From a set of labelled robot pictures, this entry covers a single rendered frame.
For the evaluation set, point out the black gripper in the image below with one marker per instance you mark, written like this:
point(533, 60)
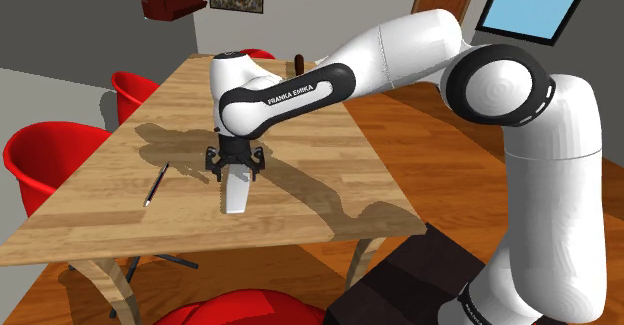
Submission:
point(234, 148)

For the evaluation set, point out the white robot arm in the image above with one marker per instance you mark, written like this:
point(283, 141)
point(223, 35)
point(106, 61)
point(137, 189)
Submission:
point(551, 207)

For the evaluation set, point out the white flat remote control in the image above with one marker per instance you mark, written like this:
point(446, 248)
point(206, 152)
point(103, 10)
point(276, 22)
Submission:
point(236, 192)

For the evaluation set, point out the wooden table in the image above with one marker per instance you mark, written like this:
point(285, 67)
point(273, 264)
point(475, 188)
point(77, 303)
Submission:
point(302, 187)

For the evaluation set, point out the black pen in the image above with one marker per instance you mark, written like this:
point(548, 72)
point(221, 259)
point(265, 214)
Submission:
point(156, 184)

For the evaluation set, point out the red chair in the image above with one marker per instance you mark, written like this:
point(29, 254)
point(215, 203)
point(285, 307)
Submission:
point(134, 92)
point(244, 309)
point(44, 163)
point(258, 54)

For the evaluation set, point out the dark brown cylinder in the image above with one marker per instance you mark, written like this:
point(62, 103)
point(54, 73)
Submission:
point(299, 64)

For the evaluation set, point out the dark robot stand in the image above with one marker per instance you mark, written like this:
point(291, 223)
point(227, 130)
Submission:
point(414, 275)

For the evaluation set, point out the black framed window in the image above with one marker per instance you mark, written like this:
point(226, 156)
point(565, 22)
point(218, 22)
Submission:
point(534, 2)

